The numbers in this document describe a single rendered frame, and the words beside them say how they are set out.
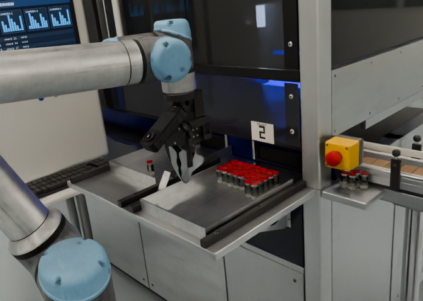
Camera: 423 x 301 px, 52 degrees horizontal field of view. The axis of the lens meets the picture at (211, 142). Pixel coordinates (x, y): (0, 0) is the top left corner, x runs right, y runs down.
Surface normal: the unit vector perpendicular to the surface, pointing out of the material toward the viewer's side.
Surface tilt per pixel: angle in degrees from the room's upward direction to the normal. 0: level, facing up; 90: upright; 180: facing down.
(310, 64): 90
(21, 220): 91
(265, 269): 90
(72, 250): 8
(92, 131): 90
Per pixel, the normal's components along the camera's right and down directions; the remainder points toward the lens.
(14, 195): 0.82, -0.07
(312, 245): -0.71, 0.29
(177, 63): 0.56, 0.22
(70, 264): -0.01, -0.91
